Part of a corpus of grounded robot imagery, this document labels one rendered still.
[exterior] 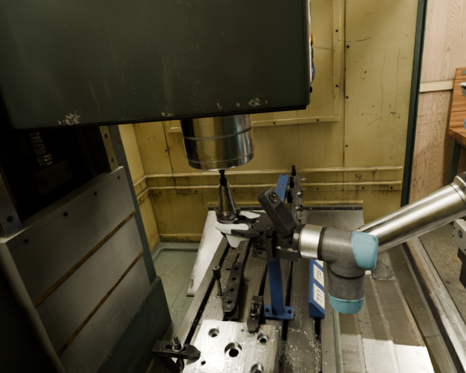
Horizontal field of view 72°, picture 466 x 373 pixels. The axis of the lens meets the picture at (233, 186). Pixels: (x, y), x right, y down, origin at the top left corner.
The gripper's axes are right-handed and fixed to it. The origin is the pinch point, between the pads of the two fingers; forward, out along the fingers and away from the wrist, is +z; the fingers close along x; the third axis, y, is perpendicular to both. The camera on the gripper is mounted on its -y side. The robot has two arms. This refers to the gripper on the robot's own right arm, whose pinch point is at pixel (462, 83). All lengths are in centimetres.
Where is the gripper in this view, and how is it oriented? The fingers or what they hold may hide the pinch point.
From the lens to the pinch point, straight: 198.8
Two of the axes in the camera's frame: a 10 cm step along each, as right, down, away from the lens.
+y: 2.5, 8.9, 3.7
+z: -0.7, -3.7, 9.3
